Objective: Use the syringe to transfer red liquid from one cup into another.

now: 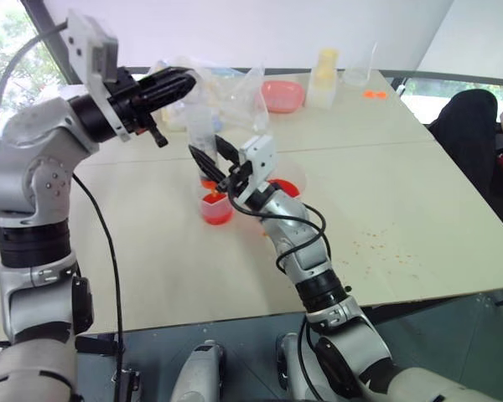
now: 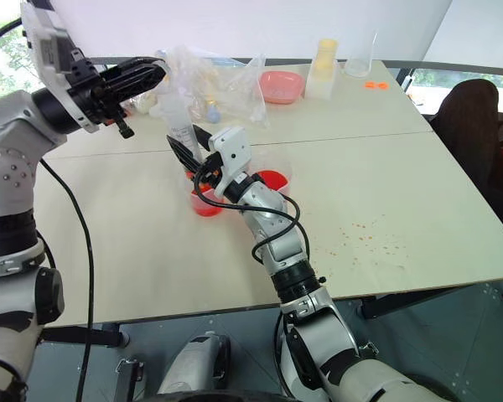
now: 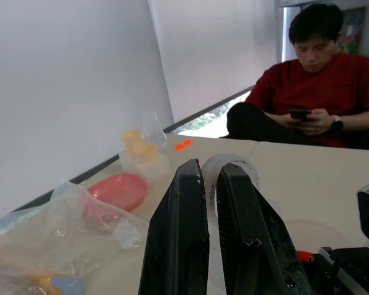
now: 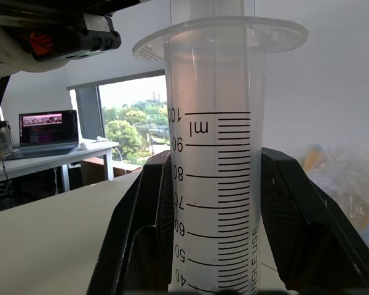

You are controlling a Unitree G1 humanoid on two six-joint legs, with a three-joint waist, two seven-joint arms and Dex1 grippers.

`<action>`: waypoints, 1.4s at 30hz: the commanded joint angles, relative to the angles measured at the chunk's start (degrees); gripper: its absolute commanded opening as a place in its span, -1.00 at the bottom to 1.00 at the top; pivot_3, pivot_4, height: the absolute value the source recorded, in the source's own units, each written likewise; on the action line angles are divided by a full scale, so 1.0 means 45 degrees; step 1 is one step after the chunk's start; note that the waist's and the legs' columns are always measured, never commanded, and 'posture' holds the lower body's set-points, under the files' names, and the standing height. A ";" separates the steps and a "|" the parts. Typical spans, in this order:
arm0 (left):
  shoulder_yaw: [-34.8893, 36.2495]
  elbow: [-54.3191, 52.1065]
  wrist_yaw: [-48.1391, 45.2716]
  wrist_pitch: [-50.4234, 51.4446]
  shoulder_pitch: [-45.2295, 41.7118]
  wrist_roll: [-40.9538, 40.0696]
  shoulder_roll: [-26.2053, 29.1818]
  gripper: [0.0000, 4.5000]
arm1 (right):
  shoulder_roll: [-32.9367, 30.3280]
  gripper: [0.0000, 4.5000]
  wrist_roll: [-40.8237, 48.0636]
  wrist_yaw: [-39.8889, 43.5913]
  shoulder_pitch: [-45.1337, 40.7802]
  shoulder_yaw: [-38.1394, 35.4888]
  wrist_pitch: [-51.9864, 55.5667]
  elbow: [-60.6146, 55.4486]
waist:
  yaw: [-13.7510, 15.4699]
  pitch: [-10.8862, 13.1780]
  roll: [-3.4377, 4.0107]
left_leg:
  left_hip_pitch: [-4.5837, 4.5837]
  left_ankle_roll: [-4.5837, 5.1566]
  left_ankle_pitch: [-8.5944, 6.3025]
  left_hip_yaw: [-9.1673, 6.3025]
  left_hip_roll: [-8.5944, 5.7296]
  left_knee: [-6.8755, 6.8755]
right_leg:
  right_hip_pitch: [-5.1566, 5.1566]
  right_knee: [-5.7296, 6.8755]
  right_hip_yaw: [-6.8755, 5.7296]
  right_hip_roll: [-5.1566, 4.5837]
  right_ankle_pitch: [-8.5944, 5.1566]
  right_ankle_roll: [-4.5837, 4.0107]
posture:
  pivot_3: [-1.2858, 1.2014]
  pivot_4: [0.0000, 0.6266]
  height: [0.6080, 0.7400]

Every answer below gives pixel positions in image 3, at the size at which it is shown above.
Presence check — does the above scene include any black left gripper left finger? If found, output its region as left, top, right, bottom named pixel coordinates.
left=138, top=159, right=210, bottom=295

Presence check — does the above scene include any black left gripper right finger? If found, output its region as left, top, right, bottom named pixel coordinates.
left=216, top=163, right=313, bottom=295

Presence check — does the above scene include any clear tape roll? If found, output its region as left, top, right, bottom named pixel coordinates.
left=201, top=153, right=280, bottom=229

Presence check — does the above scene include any black smartphone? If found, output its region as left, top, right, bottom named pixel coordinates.
left=289, top=108, right=313, bottom=122

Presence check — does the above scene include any person's right hand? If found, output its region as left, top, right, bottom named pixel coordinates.
left=282, top=113, right=305, bottom=130

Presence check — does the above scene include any person's left hand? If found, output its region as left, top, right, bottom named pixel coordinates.
left=300, top=108, right=335, bottom=136

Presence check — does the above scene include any pink plastic plate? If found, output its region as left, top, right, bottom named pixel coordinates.
left=87, top=172, right=149, bottom=213

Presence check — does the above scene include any small clear plastic bag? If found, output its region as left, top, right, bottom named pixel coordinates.
left=119, top=109, right=173, bottom=186

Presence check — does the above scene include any blue plastic piece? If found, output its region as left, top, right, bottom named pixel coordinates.
left=50, top=274, right=87, bottom=295

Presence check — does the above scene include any large clear plastic bag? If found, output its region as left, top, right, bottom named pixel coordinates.
left=0, top=179, right=149, bottom=295

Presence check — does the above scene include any yellow plastic piece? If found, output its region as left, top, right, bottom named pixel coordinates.
left=26, top=271, right=63, bottom=295

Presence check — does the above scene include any black wristwatch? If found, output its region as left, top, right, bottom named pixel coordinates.
left=330, top=114, right=344, bottom=134

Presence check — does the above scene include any person in red shirt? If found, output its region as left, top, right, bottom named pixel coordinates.
left=226, top=2, right=369, bottom=149

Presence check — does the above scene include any colourful wall picture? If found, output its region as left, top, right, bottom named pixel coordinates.
left=337, top=6, right=368, bottom=55

